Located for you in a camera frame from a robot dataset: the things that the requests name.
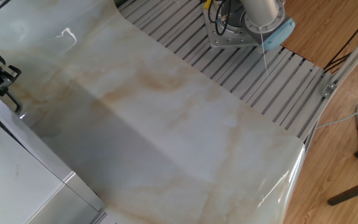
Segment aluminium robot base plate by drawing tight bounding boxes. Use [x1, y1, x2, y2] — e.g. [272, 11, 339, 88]
[202, 0, 265, 50]

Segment long dark furniture leg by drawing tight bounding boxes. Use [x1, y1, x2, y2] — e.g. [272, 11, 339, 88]
[327, 176, 358, 207]

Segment thin grey cable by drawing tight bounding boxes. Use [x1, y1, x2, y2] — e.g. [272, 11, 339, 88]
[315, 106, 358, 130]

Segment silver microwave body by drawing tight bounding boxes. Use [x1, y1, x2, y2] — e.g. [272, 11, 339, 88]
[0, 104, 105, 224]

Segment long white zip tie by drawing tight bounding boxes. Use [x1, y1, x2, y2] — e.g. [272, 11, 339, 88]
[257, 26, 270, 77]

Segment black base cable loop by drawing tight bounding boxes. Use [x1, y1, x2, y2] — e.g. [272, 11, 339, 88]
[207, 0, 233, 37]

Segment black floor cables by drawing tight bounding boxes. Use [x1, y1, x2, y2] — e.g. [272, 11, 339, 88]
[323, 5, 358, 74]

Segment glossy marble pattern sheet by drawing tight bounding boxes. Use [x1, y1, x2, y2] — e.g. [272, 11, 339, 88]
[0, 0, 306, 224]

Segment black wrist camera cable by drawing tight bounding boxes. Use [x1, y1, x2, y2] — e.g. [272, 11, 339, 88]
[0, 0, 12, 15]

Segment metal corner bracket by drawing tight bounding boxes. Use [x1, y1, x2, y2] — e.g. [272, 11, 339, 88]
[321, 82, 338, 99]

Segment aluminium frame strut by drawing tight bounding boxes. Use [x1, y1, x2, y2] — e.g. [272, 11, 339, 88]
[303, 20, 358, 150]

